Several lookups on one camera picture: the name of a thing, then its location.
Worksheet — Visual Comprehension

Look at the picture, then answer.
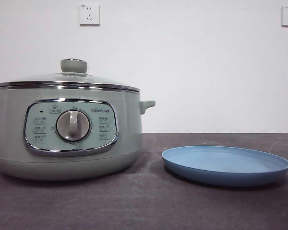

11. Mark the blue round plate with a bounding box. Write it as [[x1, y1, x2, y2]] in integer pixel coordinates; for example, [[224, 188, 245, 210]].
[[161, 145, 288, 188]]

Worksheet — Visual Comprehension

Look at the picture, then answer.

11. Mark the pale green electric steamer pot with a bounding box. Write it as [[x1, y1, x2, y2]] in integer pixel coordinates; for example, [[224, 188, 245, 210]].
[[0, 86, 156, 182]]

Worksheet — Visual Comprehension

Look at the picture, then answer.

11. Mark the glass lid with green knob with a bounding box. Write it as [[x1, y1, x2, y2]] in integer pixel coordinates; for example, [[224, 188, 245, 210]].
[[0, 58, 141, 92]]

